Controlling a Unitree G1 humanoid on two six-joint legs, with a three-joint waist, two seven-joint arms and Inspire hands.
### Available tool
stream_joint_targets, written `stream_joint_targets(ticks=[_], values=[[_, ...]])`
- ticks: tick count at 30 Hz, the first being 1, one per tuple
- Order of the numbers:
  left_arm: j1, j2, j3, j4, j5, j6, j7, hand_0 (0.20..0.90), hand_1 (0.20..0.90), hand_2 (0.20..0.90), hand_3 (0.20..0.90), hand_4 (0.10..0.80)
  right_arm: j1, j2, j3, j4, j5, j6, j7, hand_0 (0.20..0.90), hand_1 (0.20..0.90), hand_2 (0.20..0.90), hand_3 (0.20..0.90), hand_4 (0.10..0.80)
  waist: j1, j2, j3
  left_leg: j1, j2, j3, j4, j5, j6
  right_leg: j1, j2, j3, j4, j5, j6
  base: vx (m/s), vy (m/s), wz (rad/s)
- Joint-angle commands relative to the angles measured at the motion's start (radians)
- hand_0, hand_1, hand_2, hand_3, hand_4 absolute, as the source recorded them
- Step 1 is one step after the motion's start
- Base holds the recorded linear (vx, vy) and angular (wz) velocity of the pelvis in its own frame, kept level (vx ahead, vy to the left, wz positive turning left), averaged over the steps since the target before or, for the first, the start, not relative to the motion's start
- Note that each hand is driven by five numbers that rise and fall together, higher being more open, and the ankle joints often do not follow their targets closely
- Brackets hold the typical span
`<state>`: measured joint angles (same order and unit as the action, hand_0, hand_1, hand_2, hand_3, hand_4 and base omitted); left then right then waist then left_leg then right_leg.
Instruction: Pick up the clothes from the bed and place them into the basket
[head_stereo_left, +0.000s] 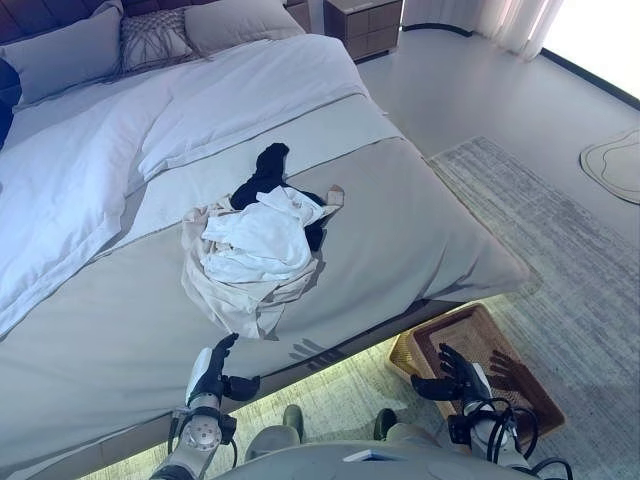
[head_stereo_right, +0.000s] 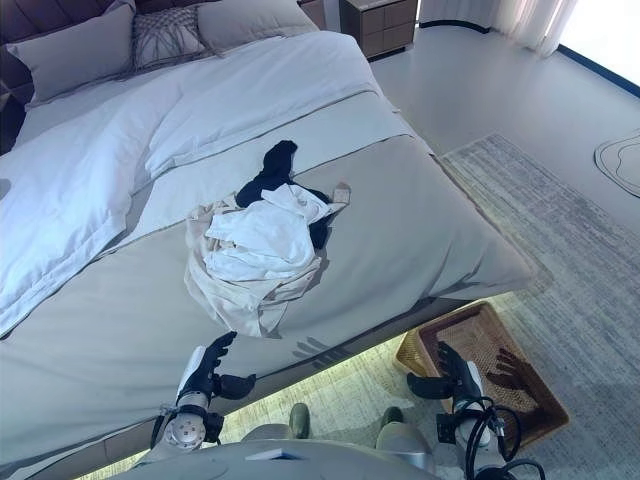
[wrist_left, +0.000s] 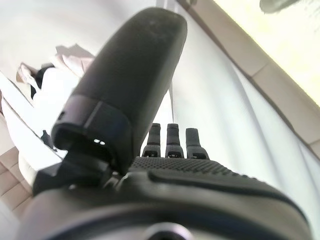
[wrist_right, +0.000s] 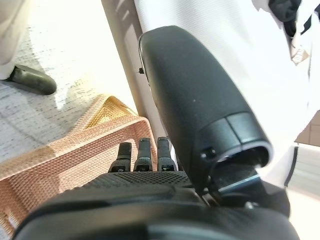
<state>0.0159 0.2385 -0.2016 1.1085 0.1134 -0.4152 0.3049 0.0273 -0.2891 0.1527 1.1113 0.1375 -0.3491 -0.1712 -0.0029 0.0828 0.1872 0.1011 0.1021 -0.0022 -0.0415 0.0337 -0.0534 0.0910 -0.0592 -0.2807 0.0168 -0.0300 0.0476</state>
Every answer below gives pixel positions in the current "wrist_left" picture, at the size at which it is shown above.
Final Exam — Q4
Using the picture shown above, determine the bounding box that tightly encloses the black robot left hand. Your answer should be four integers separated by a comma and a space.
14, 6, 312, 240

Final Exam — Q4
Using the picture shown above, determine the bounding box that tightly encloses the beige garment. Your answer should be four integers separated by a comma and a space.
56, 44, 97, 76

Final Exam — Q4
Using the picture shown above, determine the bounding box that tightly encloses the white garment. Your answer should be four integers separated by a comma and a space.
34, 67, 83, 106

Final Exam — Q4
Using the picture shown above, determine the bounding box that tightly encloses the black garment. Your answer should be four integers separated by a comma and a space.
29, 63, 56, 100

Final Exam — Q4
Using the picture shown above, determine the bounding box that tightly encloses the bed with beige cover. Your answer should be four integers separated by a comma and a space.
0, 0, 320, 198

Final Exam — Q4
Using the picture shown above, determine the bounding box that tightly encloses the dark robot left foot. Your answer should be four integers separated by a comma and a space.
259, 0, 286, 13

